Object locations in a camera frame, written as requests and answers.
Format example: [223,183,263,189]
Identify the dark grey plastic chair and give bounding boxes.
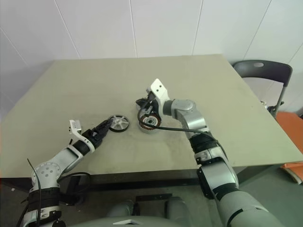
[233,60,294,117]

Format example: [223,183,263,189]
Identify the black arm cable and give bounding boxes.
[137,104,221,148]
[21,157,93,227]

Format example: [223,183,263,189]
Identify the silver spoked rotor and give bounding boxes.
[107,114,131,133]

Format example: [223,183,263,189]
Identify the orange and white object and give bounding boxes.
[279,162,303,185]

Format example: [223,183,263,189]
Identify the orange seat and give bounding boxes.
[276,111,303,152]

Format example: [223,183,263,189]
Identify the white round motor housing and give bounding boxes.
[137,113,162,135]

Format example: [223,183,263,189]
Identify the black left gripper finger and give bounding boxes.
[104,123,116,137]
[98,119,115,130]

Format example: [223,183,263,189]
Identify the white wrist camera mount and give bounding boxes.
[146,79,175,116]
[68,119,96,152]

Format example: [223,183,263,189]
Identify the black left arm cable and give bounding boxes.
[21,157,93,227]

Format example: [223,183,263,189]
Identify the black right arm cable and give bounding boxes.
[137,104,221,148]

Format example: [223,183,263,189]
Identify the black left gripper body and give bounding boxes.
[81,124,109,149]

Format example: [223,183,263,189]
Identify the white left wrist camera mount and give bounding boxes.
[68,119,96,152]

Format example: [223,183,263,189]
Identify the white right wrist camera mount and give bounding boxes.
[146,79,175,116]

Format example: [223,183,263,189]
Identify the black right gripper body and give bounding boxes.
[141,90,161,117]

